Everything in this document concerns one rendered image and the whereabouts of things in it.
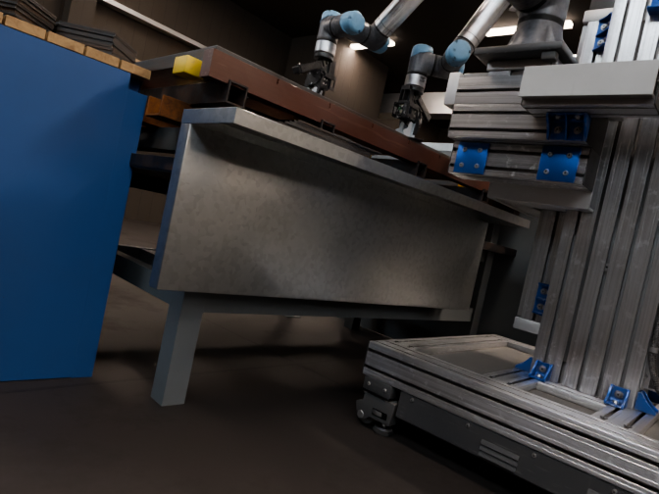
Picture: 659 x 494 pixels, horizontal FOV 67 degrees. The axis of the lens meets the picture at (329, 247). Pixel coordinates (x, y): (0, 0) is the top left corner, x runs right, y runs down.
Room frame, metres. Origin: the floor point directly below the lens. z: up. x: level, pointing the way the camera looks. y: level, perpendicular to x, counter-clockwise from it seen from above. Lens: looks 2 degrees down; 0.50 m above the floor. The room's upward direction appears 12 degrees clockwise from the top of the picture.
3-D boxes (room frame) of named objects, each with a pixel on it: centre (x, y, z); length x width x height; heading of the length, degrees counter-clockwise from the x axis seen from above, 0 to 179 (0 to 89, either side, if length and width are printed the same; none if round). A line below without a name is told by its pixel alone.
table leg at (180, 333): (1.22, 0.31, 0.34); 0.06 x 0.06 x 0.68; 45
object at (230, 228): (1.50, -0.11, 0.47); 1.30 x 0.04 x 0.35; 135
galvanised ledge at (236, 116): (1.45, -0.17, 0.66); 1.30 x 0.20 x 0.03; 135
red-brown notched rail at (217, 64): (1.67, -0.23, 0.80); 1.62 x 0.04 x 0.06; 135
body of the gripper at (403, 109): (1.83, -0.17, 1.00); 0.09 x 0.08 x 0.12; 135
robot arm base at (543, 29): (1.33, -0.42, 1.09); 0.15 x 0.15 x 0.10
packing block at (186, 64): (1.17, 0.41, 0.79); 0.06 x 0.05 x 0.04; 45
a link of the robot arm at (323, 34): (1.84, 0.16, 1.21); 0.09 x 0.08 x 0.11; 39
